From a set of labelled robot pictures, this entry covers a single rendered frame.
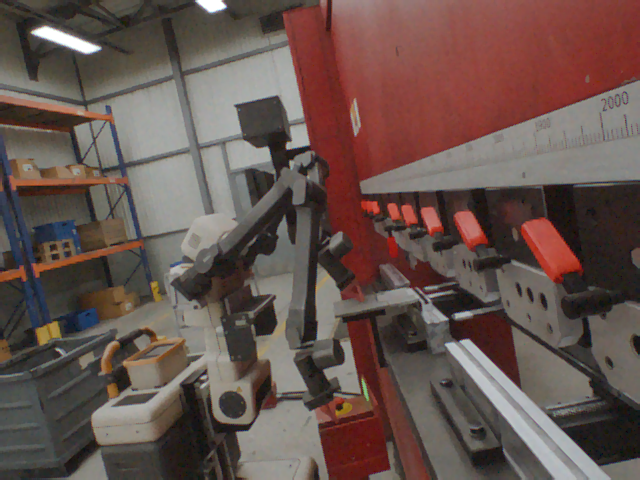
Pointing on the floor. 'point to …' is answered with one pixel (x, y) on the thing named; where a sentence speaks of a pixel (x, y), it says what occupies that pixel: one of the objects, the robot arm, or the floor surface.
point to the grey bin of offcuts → (49, 406)
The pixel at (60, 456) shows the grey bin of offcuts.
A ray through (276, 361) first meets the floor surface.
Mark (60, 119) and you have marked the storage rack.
